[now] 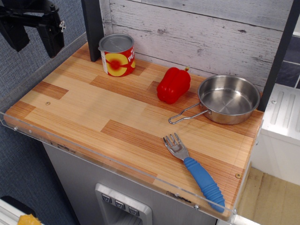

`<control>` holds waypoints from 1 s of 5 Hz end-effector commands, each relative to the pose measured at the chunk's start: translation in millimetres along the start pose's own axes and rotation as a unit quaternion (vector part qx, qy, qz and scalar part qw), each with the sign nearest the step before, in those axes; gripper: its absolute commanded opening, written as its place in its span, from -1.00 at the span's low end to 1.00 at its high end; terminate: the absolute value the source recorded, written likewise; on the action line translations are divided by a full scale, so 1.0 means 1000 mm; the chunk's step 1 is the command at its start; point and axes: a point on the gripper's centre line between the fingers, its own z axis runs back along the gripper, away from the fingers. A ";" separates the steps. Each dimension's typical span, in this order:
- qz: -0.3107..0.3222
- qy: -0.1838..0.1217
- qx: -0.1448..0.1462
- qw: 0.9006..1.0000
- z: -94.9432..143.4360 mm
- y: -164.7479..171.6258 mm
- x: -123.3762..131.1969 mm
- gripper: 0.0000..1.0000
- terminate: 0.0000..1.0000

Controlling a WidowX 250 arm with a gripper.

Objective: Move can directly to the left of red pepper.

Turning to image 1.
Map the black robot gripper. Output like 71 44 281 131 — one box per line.
0 0 66 58

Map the red yellow peach can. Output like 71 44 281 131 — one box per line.
98 34 136 77

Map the clear acrylic table guard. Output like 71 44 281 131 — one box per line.
4 45 263 220

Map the red plastic bell pepper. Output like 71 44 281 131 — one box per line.
157 67 191 104

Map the grey toy fridge cabinet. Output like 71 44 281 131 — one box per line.
44 144 217 225

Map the yellow object at corner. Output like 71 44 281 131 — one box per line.
17 214 42 225

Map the silver dispenser button panel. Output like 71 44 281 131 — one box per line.
95 183 153 225

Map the small steel pan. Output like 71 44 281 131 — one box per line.
168 75 261 125

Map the white toy sink unit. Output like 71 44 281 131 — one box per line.
250 84 300 185

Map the dark grey left post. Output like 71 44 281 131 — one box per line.
81 0 104 62

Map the dark grey post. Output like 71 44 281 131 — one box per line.
81 0 104 62
257 0 300 112

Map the blue handled metal fork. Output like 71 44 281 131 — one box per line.
163 133 225 213

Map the dark grey right post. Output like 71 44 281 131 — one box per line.
257 0 300 112

